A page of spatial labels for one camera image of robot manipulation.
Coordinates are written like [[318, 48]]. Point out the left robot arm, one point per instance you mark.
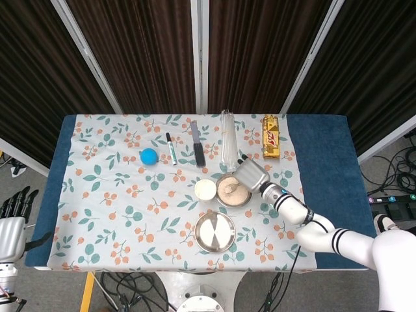
[[6, 279]]

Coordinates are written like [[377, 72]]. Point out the white marker pen black cap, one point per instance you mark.
[[171, 149]]

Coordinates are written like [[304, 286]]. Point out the brown fabric partition panel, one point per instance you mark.
[[146, 48], [373, 65], [32, 81], [260, 48]]

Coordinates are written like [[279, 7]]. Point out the blue table cover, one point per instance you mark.
[[325, 156]]

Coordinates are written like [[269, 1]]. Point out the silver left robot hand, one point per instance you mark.
[[11, 234]]

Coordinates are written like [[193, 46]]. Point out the steel bowl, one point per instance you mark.
[[249, 196]]

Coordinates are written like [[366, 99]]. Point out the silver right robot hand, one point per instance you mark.
[[253, 175]]

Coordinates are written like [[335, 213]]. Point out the floral paper cup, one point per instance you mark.
[[205, 189]]

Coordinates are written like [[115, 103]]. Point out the black power strip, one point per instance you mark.
[[390, 199]]

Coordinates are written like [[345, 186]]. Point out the floral print tablecloth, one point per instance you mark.
[[113, 201]]

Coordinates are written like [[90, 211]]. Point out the golden snack package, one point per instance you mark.
[[271, 138]]

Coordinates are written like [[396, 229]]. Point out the steel plate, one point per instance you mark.
[[215, 231]]

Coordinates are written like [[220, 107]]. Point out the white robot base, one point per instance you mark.
[[201, 292]]

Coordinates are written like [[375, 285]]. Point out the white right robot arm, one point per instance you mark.
[[292, 208]]

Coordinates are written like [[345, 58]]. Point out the blue ball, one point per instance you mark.
[[149, 157]]

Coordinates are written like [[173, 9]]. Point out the white shoe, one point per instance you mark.
[[385, 224]]

